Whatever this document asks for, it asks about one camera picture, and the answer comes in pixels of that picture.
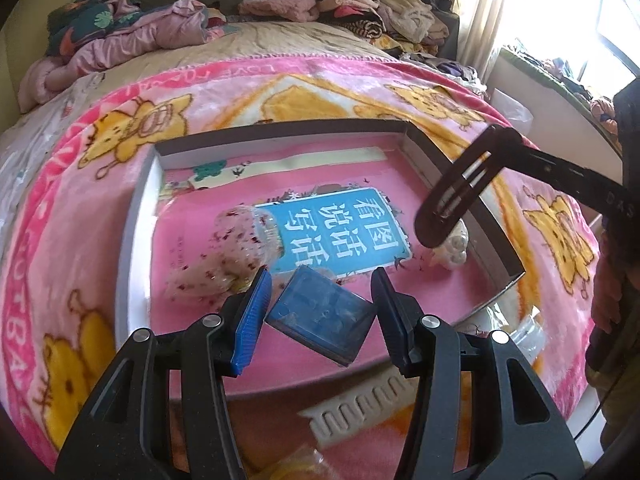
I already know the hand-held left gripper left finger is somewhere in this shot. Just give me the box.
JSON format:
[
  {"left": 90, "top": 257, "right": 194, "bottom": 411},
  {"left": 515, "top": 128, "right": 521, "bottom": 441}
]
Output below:
[{"left": 55, "top": 266, "right": 273, "bottom": 480}]

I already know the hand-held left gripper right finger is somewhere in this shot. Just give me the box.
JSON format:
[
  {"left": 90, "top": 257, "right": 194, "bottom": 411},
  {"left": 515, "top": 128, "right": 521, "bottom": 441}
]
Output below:
[{"left": 370, "top": 266, "right": 586, "bottom": 480}]

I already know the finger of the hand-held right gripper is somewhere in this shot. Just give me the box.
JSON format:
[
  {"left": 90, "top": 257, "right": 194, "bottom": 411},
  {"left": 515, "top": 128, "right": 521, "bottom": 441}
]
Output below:
[{"left": 492, "top": 127, "right": 640, "bottom": 223}]

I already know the blue plastic case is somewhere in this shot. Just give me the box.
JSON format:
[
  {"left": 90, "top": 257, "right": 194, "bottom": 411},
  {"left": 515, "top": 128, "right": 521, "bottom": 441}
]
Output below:
[{"left": 263, "top": 266, "right": 378, "bottom": 367}]

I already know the white claw hair clip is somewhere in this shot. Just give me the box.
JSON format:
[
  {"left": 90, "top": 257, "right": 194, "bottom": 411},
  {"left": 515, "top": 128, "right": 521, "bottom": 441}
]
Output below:
[{"left": 298, "top": 367, "right": 418, "bottom": 446}]

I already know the brown snap hair clip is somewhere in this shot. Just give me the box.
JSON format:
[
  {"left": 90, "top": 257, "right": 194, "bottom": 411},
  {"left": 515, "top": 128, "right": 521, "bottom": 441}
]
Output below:
[{"left": 415, "top": 125, "right": 508, "bottom": 248}]

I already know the shallow grey cardboard box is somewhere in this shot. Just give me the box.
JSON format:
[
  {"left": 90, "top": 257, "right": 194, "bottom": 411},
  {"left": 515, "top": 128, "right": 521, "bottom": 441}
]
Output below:
[{"left": 114, "top": 119, "right": 527, "bottom": 403}]

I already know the person's right forearm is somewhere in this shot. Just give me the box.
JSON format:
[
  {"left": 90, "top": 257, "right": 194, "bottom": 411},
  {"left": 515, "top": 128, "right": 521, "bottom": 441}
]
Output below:
[{"left": 591, "top": 220, "right": 640, "bottom": 336}]

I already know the clutter on window sill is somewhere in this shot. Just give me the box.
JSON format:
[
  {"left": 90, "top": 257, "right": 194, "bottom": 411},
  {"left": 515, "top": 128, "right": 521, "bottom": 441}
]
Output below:
[{"left": 500, "top": 40, "right": 626, "bottom": 136}]

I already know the white pearl hair clip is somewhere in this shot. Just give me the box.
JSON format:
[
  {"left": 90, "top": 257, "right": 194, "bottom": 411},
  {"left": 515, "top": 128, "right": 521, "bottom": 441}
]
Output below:
[{"left": 431, "top": 220, "right": 471, "bottom": 272}]

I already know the white plastic bag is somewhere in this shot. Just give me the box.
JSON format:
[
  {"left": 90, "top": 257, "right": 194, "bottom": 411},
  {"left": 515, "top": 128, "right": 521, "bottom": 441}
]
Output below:
[{"left": 492, "top": 87, "right": 533, "bottom": 133}]

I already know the clear plastic bag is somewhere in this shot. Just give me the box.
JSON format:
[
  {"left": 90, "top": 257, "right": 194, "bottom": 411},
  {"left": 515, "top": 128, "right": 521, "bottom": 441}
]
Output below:
[{"left": 480, "top": 305, "right": 548, "bottom": 366}]

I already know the yellow accessory in clear bag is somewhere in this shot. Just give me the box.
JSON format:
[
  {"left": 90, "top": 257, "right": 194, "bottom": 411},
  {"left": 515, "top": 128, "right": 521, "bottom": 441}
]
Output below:
[{"left": 250, "top": 447, "right": 331, "bottom": 480}]

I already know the cream curtain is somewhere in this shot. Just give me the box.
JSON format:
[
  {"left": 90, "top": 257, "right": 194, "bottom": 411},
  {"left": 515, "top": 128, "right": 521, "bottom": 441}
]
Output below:
[{"left": 452, "top": 0, "right": 526, "bottom": 86}]

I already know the pink cartoon bear blanket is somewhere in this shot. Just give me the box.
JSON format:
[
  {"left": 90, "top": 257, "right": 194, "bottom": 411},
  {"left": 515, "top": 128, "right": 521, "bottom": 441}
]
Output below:
[{"left": 0, "top": 55, "right": 601, "bottom": 471}]

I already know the pile of clothes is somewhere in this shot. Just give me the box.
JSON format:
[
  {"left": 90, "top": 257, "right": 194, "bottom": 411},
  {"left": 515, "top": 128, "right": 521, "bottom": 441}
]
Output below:
[{"left": 237, "top": 0, "right": 488, "bottom": 91}]

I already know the beige bed cover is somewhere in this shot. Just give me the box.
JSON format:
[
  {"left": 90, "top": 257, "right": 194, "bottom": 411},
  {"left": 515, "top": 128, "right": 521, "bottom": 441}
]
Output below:
[{"left": 65, "top": 20, "right": 401, "bottom": 91}]

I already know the white printed bedsheet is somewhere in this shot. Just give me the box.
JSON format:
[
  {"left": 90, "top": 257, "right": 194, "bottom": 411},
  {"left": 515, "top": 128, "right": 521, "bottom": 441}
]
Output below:
[{"left": 0, "top": 72, "right": 103, "bottom": 261}]

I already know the pink quilt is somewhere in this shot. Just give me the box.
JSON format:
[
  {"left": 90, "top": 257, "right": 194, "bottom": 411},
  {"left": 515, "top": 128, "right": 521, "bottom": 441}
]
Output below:
[{"left": 17, "top": 0, "right": 226, "bottom": 113}]

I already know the dark floral quilt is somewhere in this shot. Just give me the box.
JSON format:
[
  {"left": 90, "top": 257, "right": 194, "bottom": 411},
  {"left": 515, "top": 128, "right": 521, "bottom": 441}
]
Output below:
[{"left": 46, "top": 0, "right": 148, "bottom": 57}]

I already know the floral mesh bow hair tie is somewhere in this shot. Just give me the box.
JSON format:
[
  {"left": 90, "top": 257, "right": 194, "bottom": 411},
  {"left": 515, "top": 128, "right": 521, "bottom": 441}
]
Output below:
[{"left": 167, "top": 205, "right": 286, "bottom": 306}]

